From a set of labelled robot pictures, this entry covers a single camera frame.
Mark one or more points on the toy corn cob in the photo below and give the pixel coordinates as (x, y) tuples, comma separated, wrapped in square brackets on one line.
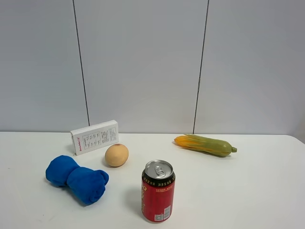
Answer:
[(211, 146)]

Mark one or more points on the red soda can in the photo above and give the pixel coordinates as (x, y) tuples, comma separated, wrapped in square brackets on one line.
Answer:
[(158, 182)]

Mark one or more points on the blue rolled towel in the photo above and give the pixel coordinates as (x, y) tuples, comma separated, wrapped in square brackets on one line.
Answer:
[(86, 184)]

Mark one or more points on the orange peach fruit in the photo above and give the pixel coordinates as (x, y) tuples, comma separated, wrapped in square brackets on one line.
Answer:
[(116, 155)]

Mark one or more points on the white paper box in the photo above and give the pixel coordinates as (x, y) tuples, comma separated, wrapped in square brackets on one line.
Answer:
[(95, 137)]

